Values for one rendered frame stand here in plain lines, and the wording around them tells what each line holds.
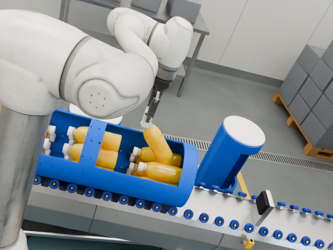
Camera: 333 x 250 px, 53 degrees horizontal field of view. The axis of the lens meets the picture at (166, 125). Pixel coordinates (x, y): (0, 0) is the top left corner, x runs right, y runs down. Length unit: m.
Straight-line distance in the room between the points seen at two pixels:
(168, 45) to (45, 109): 0.56
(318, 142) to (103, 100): 3.88
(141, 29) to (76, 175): 0.62
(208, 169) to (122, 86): 1.68
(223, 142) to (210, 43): 3.00
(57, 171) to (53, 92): 0.77
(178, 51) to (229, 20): 3.73
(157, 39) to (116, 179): 0.57
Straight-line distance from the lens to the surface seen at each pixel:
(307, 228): 1.94
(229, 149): 2.04
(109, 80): 0.55
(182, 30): 1.10
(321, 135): 4.27
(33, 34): 0.63
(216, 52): 4.99
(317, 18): 5.32
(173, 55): 1.13
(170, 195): 1.40
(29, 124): 0.70
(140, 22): 1.11
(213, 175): 2.19
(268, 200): 1.67
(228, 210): 1.73
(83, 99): 0.56
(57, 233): 2.33
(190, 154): 1.41
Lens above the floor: 2.10
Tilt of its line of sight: 35 degrees down
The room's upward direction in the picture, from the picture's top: 22 degrees clockwise
